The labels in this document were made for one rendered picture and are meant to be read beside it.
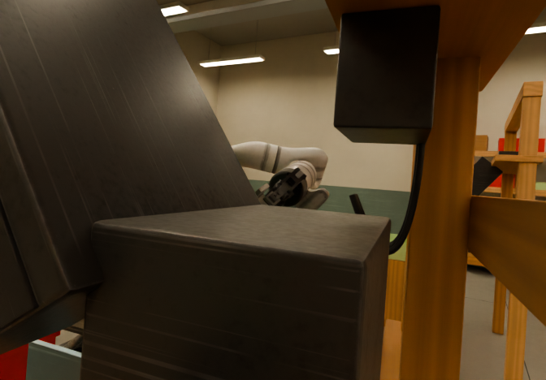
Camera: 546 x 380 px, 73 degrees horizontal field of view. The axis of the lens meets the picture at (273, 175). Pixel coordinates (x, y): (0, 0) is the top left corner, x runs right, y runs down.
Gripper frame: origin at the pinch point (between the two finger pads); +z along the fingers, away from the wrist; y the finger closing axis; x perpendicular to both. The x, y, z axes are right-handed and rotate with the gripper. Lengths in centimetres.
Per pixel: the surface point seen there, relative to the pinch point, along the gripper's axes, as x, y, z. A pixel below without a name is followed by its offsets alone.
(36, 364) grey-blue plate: -5.2, -24.6, 29.6
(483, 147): 160, 34, -629
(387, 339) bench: 46, -18, -32
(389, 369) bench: 44.0, -14.4, -16.1
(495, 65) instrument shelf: 10.1, 41.4, -18.0
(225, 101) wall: -292, -301, -793
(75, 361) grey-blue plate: -1.8, -18.8, 29.1
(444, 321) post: 33.8, 8.1, -2.0
